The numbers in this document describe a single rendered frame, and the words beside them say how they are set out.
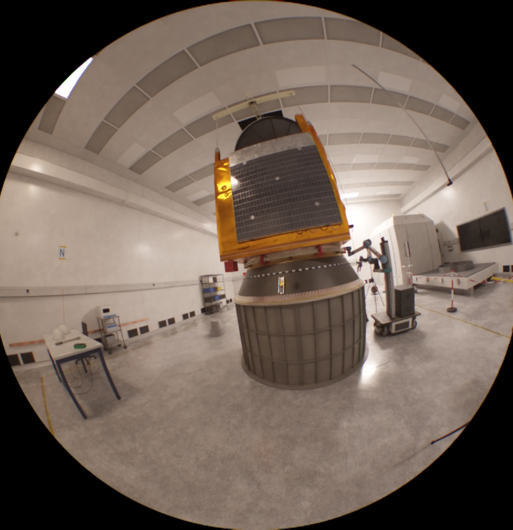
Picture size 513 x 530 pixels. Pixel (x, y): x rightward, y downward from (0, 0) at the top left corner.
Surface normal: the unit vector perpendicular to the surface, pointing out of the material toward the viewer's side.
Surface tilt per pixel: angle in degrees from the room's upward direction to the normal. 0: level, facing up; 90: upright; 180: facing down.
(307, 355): 90
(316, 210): 90
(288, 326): 90
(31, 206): 90
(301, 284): 62
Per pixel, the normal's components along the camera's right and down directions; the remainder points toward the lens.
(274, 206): -0.32, -0.04
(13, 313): 0.95, -0.15
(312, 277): -0.12, -0.52
